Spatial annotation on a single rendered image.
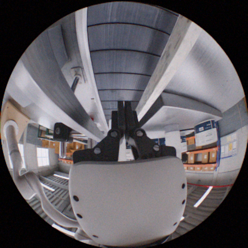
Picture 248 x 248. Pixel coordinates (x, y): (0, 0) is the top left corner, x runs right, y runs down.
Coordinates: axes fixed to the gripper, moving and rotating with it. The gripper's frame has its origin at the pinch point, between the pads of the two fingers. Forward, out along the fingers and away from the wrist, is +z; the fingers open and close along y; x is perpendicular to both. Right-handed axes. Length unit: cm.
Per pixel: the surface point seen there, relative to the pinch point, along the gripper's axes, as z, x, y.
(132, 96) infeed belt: 7.3, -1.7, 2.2
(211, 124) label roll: 7, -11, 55
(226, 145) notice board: -41, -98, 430
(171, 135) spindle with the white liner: 9.1, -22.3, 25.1
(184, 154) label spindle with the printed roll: 3, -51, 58
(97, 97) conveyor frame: 7.7, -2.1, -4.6
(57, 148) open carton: 44, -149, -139
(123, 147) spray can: 2.8, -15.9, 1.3
